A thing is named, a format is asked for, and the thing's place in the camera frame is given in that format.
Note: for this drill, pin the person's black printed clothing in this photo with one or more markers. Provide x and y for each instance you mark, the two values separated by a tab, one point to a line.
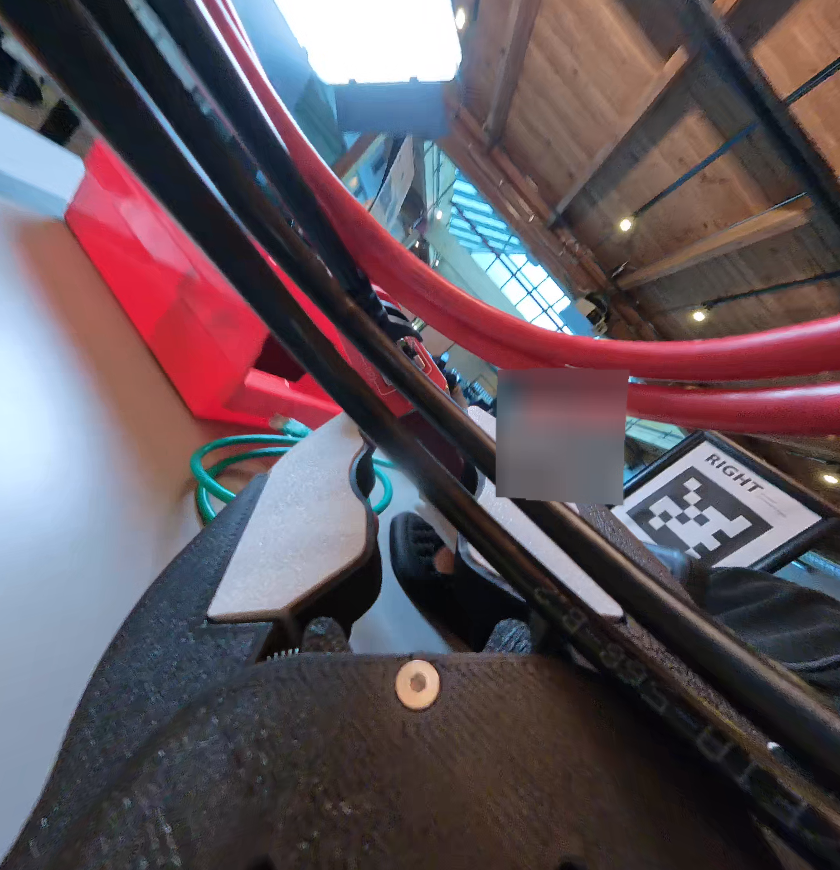
766	612

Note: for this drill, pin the black framed tag sign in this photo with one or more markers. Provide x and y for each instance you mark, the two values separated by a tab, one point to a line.
719	510

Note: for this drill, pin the white ceiling projector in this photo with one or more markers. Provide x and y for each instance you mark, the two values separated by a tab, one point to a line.
592	314

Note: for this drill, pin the studio light panel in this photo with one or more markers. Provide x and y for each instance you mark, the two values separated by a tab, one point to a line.
365	34

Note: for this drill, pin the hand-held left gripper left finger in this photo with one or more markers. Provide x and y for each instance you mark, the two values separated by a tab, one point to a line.
297	530

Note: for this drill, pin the red plastic bin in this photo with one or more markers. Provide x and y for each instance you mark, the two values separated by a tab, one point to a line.
154	272

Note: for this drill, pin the black chair armrest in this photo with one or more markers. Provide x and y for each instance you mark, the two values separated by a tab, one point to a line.
416	544

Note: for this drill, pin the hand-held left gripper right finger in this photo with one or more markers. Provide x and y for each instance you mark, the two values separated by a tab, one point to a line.
552	569

